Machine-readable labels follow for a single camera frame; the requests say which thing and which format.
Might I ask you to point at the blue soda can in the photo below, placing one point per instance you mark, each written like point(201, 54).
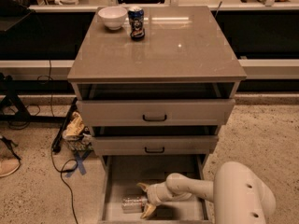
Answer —
point(136, 20)

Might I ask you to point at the grey middle drawer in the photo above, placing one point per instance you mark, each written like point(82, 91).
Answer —
point(134, 145)

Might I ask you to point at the grey drawer cabinet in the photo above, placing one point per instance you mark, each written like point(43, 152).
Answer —
point(183, 56)

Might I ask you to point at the grey top drawer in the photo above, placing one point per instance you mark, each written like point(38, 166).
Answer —
point(179, 112)

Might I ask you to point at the black middle drawer handle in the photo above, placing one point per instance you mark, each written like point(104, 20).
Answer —
point(159, 150)

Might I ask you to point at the black drawer handle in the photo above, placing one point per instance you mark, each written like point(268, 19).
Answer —
point(159, 150)
point(161, 118)

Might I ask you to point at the grey drawer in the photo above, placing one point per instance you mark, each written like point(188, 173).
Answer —
point(134, 145)
point(179, 112)
point(123, 173)

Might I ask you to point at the tan shoe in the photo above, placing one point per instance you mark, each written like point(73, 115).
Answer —
point(8, 166)

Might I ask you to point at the clear plastic water bottle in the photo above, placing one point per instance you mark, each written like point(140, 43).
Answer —
point(133, 203)

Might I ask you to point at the white ceramic bowl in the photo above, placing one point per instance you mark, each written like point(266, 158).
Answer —
point(113, 17)

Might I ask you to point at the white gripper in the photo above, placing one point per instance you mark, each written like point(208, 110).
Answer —
point(154, 193)

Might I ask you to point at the grey bottom drawer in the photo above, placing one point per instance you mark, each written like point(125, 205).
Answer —
point(123, 173)

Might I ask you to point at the black top drawer handle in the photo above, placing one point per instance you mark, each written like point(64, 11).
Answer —
point(161, 118)

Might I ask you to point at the black table leg frame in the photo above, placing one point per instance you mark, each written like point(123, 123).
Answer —
point(22, 114)

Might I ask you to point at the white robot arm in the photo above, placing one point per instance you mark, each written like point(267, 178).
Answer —
point(239, 195)

